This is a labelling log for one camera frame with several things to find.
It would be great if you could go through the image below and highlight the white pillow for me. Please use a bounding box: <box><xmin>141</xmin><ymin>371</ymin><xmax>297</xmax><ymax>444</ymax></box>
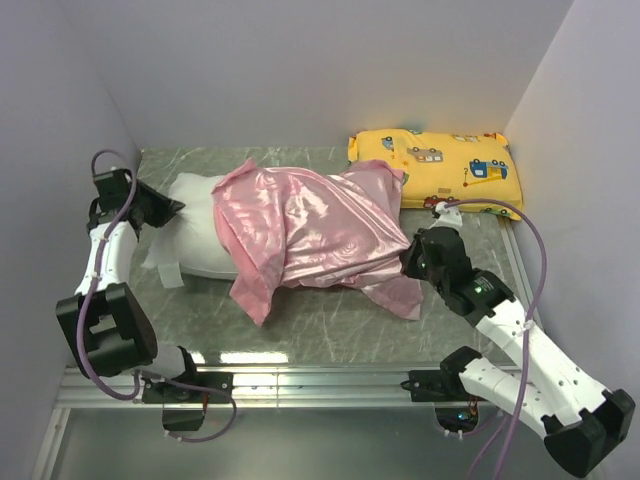
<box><xmin>142</xmin><ymin>173</ymin><xmax>238</xmax><ymax>289</ymax></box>

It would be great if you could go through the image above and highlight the pink pillowcase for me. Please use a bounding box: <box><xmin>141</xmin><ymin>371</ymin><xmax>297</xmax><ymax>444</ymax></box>
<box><xmin>211</xmin><ymin>160</ymin><xmax>423</xmax><ymax>325</ymax></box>

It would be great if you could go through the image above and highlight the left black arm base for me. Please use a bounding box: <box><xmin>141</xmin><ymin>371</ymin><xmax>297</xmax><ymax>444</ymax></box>
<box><xmin>141</xmin><ymin>371</ymin><xmax>238</xmax><ymax>444</ymax></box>

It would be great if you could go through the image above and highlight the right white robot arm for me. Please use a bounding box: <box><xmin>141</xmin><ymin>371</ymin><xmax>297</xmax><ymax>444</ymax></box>
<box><xmin>400</xmin><ymin>227</ymin><xmax>636</xmax><ymax>478</ymax></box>

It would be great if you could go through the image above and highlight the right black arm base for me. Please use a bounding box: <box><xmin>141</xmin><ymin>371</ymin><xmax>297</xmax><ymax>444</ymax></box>
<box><xmin>400</xmin><ymin>370</ymin><xmax>501</xmax><ymax>440</ymax></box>

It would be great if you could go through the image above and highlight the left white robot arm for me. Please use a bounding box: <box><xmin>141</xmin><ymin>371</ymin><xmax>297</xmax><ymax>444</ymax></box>
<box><xmin>55</xmin><ymin>169</ymin><xmax>202</xmax><ymax>402</ymax></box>

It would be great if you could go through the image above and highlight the yellow cartoon print pillow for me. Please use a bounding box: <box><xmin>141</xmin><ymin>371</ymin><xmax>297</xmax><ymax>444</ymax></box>
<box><xmin>347</xmin><ymin>129</ymin><xmax>523</xmax><ymax>220</ymax></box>

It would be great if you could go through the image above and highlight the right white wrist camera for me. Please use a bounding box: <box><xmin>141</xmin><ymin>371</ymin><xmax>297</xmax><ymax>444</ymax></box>
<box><xmin>430</xmin><ymin>202</ymin><xmax>463</xmax><ymax>231</ymax></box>

